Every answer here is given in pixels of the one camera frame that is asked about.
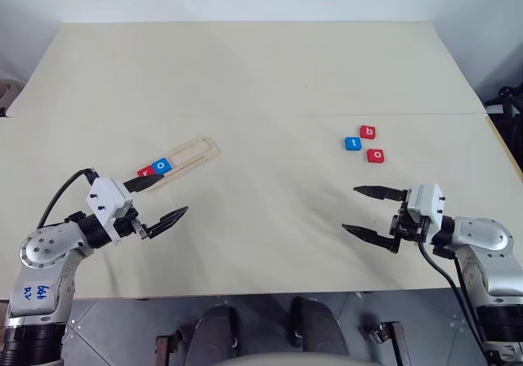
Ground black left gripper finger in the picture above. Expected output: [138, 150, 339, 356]
[143, 205, 190, 241]
[123, 173, 166, 194]

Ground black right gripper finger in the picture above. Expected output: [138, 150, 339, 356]
[341, 222, 402, 256]
[352, 184, 410, 203]

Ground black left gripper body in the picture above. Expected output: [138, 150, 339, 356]
[113, 207, 149, 241]

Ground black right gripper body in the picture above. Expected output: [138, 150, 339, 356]
[390, 200, 434, 246]

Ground blue letter tile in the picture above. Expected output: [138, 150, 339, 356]
[150, 157, 174, 176]

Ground wooden tile rack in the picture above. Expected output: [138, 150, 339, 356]
[136, 136, 222, 194]

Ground pale rounded robot body edge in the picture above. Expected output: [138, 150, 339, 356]
[220, 351, 357, 366]

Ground dark grey rounded shape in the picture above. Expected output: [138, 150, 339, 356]
[288, 296, 353, 359]
[190, 304, 242, 362]

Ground black equipment stand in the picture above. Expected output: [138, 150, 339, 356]
[484, 85, 523, 149]

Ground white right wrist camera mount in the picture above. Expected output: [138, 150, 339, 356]
[407, 182, 446, 222]

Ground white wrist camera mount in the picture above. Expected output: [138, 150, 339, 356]
[85, 176, 134, 244]
[407, 182, 446, 222]

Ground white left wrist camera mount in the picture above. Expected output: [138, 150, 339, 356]
[85, 176, 134, 244]

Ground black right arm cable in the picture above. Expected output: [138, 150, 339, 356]
[416, 241, 494, 361]

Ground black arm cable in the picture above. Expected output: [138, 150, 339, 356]
[36, 168, 100, 230]
[416, 241, 494, 361]

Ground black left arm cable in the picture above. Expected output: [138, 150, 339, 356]
[36, 168, 100, 230]

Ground rusty metal frame bracket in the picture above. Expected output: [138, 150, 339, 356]
[361, 320, 412, 366]
[154, 327, 194, 366]

